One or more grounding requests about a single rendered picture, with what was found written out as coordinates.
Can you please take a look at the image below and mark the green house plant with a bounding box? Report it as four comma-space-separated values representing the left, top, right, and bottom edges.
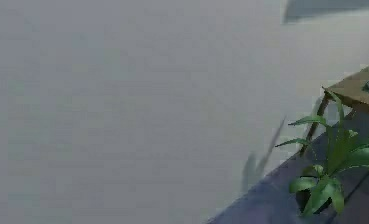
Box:
275, 87, 369, 218

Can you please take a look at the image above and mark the brown wooden table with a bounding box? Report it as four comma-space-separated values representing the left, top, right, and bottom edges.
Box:
299, 63, 369, 158

